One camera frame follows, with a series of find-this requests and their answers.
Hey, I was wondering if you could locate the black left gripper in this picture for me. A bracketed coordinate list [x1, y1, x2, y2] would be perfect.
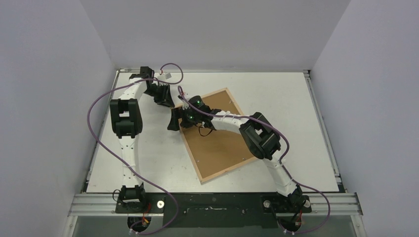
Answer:
[145, 84, 175, 109]

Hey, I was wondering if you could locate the brown backing board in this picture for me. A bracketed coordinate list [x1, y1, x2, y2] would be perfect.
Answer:
[178, 90, 259, 180]

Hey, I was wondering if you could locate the light wooden picture frame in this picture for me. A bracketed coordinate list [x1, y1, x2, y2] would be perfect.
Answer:
[173, 87, 261, 184]

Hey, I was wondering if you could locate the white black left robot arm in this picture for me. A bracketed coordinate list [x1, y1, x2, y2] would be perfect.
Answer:
[110, 66, 174, 213]

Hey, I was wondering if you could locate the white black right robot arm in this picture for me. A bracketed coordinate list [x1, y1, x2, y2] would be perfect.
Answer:
[168, 96, 311, 212]

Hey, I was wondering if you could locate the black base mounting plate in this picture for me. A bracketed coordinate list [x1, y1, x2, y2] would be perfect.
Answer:
[114, 192, 312, 232]

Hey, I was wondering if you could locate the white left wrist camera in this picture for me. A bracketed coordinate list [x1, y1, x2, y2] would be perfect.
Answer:
[157, 73, 172, 81]

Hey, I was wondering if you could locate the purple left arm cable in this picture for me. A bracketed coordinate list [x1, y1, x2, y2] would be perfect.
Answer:
[86, 63, 184, 236]

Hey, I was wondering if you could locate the aluminium front rail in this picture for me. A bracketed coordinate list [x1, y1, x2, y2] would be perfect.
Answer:
[68, 193, 362, 217]

